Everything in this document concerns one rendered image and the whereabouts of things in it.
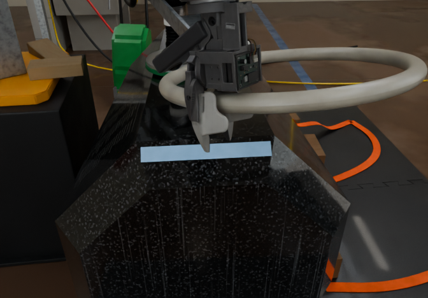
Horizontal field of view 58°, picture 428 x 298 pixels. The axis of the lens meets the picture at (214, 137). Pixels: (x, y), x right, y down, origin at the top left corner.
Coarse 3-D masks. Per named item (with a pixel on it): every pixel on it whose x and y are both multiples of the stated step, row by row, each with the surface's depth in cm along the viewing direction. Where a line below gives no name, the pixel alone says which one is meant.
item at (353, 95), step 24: (312, 48) 93; (336, 48) 90; (360, 48) 85; (408, 72) 58; (168, 96) 65; (216, 96) 56; (240, 96) 55; (264, 96) 53; (288, 96) 52; (312, 96) 52; (336, 96) 52; (360, 96) 53; (384, 96) 54
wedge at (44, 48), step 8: (40, 40) 177; (48, 40) 178; (32, 48) 171; (40, 48) 171; (48, 48) 172; (56, 48) 173; (40, 56) 168; (48, 56) 167; (56, 56) 168; (64, 56) 169
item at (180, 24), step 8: (152, 0) 126; (160, 0) 118; (160, 8) 120; (168, 8) 113; (168, 16) 114; (176, 16) 108; (184, 16) 120; (192, 16) 120; (200, 16) 121; (176, 24) 109; (184, 24) 104; (192, 24) 115; (176, 32) 111
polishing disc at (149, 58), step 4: (156, 52) 141; (160, 52) 141; (148, 56) 138; (152, 56) 138; (156, 56) 138; (148, 60) 134; (148, 64) 132; (152, 64) 131; (184, 64) 131; (152, 68) 131; (168, 72) 128
